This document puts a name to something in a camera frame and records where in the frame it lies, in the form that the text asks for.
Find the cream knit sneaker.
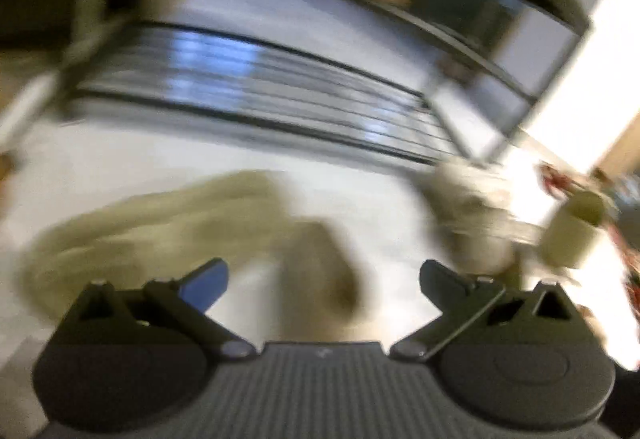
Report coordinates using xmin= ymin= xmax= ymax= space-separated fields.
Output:
xmin=422 ymin=157 xmax=616 ymax=286
xmin=21 ymin=170 xmax=367 ymax=341

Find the white metal pole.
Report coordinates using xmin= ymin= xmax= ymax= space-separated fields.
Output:
xmin=1 ymin=70 xmax=61 ymax=154

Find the black metal shoe rack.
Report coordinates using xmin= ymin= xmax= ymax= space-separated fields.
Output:
xmin=61 ymin=0 xmax=590 ymax=165

